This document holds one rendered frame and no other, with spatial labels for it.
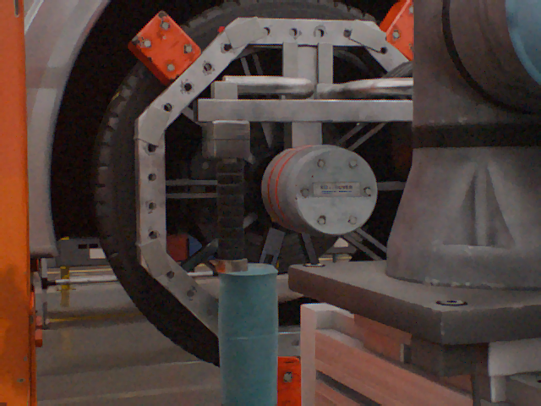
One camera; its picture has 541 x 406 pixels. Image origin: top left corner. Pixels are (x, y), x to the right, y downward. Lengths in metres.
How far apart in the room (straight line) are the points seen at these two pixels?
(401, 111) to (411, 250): 0.73
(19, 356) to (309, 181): 0.51
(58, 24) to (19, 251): 0.61
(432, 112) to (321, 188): 0.73
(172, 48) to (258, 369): 0.50
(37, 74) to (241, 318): 0.52
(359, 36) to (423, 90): 0.90
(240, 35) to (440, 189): 0.90
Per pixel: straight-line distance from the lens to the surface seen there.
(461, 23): 0.52
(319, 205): 1.31
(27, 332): 1.00
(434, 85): 0.59
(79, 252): 5.08
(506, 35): 0.47
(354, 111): 1.28
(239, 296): 1.31
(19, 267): 0.99
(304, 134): 1.46
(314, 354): 0.76
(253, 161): 1.54
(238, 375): 1.34
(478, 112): 0.57
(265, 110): 1.24
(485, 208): 0.57
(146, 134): 1.40
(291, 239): 1.67
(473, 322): 0.49
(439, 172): 0.58
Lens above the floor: 0.90
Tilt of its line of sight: 3 degrees down
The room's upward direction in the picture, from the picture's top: 1 degrees counter-clockwise
